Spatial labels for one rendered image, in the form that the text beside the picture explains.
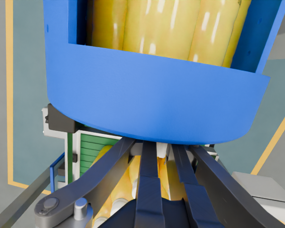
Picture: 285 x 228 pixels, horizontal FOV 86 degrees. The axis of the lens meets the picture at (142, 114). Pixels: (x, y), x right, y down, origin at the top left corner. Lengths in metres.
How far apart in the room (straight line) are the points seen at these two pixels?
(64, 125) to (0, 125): 1.71
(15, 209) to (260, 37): 0.73
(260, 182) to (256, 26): 0.34
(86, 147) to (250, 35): 0.51
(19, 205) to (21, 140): 1.40
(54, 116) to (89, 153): 0.19
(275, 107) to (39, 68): 2.09
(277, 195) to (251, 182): 0.05
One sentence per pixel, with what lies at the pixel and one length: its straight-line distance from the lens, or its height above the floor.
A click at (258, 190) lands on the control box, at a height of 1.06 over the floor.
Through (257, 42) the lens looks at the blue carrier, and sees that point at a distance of 0.28.
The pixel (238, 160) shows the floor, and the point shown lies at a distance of 1.81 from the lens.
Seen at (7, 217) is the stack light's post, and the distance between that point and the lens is 0.66.
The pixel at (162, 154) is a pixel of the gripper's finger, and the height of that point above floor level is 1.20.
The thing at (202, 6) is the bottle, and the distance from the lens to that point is 0.21.
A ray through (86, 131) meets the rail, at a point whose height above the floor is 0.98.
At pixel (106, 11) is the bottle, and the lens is 0.21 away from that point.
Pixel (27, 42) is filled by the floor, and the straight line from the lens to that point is 1.72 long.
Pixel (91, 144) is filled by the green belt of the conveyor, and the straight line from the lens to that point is 0.54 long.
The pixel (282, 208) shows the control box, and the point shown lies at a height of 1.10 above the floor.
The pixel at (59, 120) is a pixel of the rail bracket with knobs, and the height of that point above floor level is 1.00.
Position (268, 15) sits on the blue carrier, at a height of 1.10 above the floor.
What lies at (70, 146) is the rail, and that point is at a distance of 0.49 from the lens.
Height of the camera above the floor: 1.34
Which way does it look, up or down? 72 degrees down
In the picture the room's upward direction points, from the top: 168 degrees counter-clockwise
